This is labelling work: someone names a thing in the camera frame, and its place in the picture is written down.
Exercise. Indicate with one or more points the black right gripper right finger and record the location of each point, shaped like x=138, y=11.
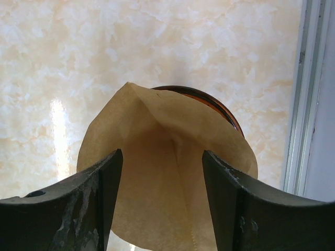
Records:
x=248, y=214

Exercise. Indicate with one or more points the aluminium side frame rail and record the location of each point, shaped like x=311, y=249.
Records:
x=311, y=47

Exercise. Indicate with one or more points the brown paper filter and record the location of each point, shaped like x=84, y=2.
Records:
x=162, y=200

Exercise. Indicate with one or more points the amber glass coffee dripper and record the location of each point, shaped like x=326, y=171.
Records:
x=206, y=99

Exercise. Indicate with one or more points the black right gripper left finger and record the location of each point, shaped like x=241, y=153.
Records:
x=73, y=214

